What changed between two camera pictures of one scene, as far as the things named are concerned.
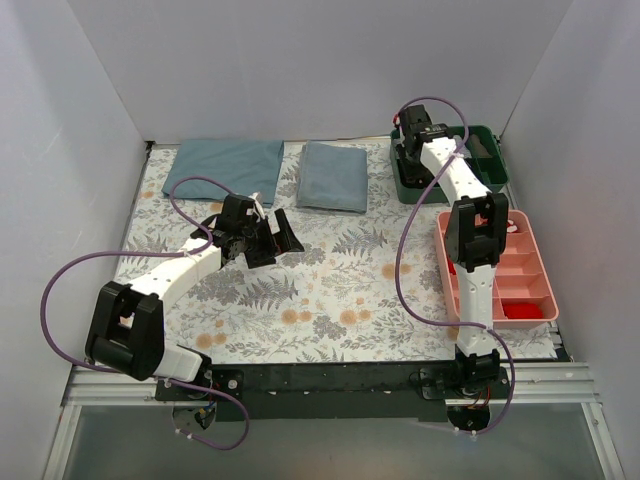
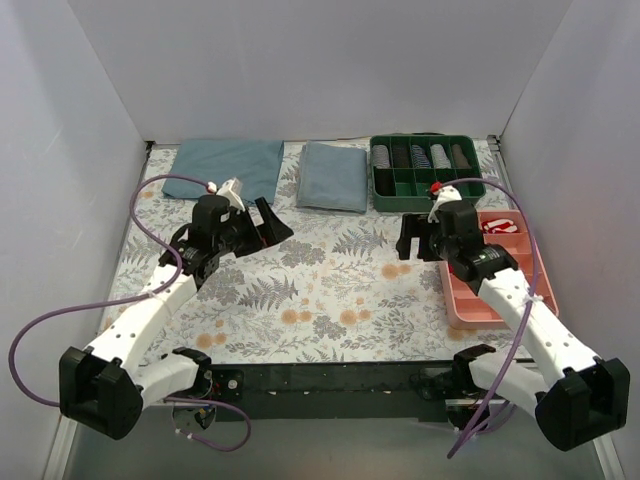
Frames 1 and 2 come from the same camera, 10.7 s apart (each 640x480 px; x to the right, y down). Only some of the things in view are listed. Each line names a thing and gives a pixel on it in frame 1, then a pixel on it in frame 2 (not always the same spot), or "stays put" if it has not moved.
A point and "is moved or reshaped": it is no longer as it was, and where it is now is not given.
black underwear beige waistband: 413,172 → 385,182
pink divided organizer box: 523,295 stays put
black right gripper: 409,167 → 422,240
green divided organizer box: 481,149 is moved or reshaped
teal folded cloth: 248,167 stays put
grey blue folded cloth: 332,178 stays put
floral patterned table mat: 301,284 stays put
